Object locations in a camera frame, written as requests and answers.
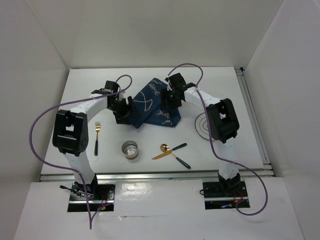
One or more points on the aluminium rail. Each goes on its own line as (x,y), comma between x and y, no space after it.
(239,71)
(179,175)

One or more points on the aluminium front rail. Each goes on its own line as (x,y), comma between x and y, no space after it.
(179,175)

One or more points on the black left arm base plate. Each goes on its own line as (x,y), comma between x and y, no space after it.
(105,193)

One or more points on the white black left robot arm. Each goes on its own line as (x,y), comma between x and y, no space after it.
(71,134)

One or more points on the gold spoon green handle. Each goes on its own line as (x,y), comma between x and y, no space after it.
(175,155)

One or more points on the gold fork green handle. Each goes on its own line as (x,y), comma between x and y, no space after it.
(97,130)

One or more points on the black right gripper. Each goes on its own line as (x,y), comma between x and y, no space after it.
(164,93)

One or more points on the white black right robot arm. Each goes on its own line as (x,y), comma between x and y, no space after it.
(222,125)

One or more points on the clear glass cup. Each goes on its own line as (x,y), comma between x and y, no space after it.
(130,150)

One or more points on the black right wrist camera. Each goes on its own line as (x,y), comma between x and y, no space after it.
(176,82)

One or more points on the gold knife green handle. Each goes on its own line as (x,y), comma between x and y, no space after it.
(170,151)

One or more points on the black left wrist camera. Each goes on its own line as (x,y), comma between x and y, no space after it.
(111,87)

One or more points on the white plate black rings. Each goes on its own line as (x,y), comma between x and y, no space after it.
(201,125)

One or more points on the blue cloth with gold script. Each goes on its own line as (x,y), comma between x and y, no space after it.
(148,110)

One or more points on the aluminium right side rail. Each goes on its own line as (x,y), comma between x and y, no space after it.
(239,71)

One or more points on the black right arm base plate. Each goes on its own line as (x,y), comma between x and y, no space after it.
(216,190)

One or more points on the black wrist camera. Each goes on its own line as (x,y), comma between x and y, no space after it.
(111,87)
(176,82)

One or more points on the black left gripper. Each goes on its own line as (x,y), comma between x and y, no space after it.
(127,110)

